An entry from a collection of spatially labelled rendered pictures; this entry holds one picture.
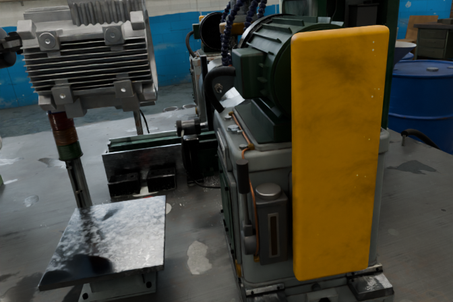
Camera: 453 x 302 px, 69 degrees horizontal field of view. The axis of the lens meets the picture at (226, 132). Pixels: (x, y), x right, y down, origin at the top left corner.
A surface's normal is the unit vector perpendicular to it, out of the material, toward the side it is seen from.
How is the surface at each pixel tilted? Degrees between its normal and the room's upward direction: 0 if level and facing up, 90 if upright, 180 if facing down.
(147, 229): 0
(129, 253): 0
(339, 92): 90
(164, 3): 90
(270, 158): 90
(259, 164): 90
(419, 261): 0
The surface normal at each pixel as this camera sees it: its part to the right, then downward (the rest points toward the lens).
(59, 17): 0.16, 0.33
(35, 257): -0.08, -0.93
